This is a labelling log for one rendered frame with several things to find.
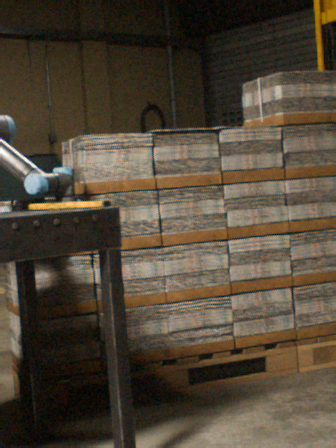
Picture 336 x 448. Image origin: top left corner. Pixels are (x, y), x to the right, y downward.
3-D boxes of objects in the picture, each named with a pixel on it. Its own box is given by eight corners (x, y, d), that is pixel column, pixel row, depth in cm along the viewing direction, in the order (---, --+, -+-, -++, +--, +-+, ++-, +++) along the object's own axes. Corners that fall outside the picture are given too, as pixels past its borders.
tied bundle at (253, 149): (187, 186, 371) (183, 136, 370) (245, 182, 382) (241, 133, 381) (222, 185, 336) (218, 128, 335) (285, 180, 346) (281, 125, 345)
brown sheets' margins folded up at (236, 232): (11, 363, 345) (1, 243, 342) (256, 327, 386) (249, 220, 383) (28, 381, 309) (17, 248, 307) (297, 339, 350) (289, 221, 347)
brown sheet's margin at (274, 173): (188, 185, 371) (187, 175, 371) (244, 181, 382) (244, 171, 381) (223, 183, 336) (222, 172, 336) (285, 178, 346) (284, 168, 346)
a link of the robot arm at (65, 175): (58, 167, 294) (61, 197, 294) (77, 166, 303) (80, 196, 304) (41, 168, 298) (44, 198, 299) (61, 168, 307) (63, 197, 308)
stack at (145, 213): (13, 396, 346) (-4, 201, 342) (258, 357, 387) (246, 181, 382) (31, 419, 310) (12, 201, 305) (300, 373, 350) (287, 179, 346)
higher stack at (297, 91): (257, 357, 386) (238, 83, 380) (312, 348, 397) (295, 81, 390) (298, 373, 350) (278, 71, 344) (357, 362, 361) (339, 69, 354)
